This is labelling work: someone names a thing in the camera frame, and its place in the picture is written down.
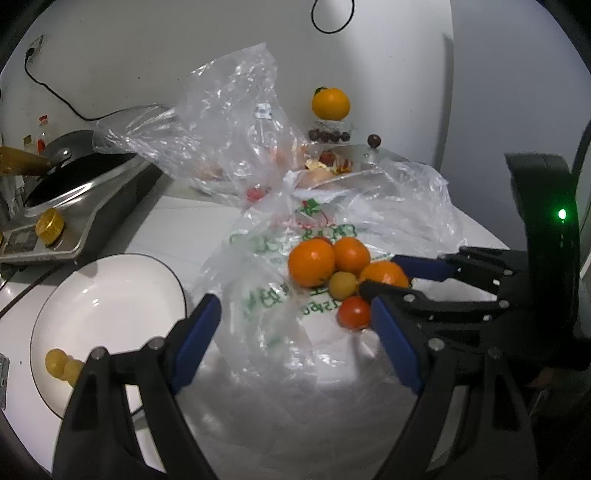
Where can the red cap bottle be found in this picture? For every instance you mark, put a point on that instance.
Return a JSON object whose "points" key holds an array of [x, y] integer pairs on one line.
{"points": [[42, 138]]}

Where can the white wall socket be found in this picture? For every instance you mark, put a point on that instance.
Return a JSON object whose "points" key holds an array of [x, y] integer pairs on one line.
{"points": [[36, 46]]}

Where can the steel induction cooker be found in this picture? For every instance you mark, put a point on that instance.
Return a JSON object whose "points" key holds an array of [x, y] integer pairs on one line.
{"points": [[106, 203]]}

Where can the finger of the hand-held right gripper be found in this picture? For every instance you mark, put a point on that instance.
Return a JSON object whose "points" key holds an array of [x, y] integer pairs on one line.
{"points": [[392, 291], [418, 267]]}

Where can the white plate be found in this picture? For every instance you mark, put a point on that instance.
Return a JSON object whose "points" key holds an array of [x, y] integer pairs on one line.
{"points": [[106, 304]]}

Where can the cluster of dark brown fruits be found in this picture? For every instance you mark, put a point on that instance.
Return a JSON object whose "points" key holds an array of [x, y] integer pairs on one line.
{"points": [[328, 135]]}

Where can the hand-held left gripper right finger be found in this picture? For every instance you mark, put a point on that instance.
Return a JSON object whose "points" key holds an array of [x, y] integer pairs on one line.
{"points": [[397, 350]]}

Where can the printed plastic bag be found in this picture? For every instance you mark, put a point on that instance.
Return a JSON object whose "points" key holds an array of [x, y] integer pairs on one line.
{"points": [[277, 323]]}

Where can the orange mandarin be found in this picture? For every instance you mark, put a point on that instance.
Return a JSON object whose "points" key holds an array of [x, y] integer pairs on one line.
{"points": [[311, 261], [352, 254], [383, 273]]}

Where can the steel lid with brown knob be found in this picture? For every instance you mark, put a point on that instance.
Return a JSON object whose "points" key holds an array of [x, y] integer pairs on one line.
{"points": [[364, 154]]}

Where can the clear plastic bag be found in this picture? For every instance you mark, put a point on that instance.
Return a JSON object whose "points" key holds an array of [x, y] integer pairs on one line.
{"points": [[221, 115]]}

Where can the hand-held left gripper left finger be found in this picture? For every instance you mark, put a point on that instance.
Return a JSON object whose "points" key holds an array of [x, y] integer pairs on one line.
{"points": [[198, 341]]}

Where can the orange with green stem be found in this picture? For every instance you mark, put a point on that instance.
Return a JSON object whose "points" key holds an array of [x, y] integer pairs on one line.
{"points": [[330, 104]]}

